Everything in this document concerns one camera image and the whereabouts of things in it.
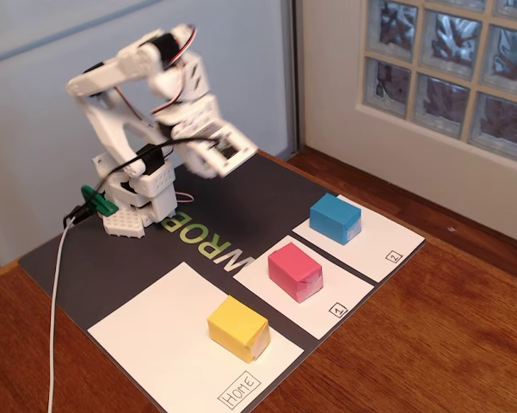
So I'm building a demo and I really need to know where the green clamp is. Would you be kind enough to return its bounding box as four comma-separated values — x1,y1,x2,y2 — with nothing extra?
80,184,120,217

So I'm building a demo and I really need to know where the black camera cable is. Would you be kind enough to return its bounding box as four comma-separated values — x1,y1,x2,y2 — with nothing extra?
63,136,225,229

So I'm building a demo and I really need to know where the white cable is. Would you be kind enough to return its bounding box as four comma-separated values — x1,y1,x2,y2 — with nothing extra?
46,217,77,413

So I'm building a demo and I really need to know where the pink paper box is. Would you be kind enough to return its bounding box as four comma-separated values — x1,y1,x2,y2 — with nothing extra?
267,241,323,305

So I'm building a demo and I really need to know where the blue paper box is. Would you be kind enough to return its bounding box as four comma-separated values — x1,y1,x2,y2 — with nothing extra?
308,192,363,246

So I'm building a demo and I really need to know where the glass block window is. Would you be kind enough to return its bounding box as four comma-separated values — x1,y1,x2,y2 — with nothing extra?
363,0,517,167

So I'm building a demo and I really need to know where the white paper sheet marked 1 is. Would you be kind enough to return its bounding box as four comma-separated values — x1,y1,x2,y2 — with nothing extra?
231,234,376,341

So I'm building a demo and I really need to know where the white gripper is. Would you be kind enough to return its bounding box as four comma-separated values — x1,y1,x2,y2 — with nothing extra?
153,95,227,179

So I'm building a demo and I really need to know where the dark grey mat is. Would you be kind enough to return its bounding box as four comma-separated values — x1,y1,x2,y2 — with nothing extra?
16,148,427,413

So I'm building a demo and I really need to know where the yellow paper box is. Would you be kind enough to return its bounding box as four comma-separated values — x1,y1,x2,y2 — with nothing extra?
206,294,271,365

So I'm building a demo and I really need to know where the grey metal door frame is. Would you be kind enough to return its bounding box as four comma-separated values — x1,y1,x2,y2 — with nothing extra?
279,0,305,158

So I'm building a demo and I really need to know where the white paper sheet marked 2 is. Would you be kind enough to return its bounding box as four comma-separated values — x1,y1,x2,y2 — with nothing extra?
291,194,427,284

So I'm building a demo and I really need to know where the red black servo wire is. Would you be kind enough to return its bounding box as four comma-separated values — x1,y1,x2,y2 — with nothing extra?
114,25,199,126

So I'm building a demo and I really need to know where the white paper sheet marked home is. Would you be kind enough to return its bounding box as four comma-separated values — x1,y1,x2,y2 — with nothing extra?
86,261,305,413

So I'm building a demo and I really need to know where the pale blue door panel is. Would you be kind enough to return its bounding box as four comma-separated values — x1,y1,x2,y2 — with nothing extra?
0,0,293,276

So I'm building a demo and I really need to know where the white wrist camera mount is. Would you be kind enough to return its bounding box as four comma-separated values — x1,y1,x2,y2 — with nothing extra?
204,122,259,178

